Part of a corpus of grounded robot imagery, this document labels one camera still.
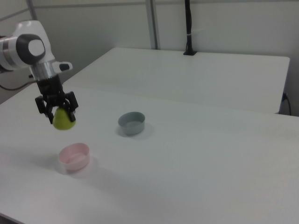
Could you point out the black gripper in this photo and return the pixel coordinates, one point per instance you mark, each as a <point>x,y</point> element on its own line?
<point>51,91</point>

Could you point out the green pear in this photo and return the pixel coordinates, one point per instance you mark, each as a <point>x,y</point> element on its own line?
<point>61,120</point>

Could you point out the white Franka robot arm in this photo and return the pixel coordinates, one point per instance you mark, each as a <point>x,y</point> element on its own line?
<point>25,51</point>

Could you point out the pink plastic bowl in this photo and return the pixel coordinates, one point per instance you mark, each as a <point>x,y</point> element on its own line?
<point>74,157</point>

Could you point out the grey plastic bowl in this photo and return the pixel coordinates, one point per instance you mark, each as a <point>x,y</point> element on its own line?
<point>132,123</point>

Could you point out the white rounded corner table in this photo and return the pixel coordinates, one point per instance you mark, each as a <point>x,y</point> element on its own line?
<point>187,77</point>

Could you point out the black pole with base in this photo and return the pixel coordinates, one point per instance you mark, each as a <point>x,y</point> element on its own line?
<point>188,28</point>

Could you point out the slim aluminium partition post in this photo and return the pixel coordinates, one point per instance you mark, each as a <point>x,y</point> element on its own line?
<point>31,10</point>

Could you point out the wide aluminium partition post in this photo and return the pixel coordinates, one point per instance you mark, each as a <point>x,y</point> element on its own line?
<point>153,23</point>

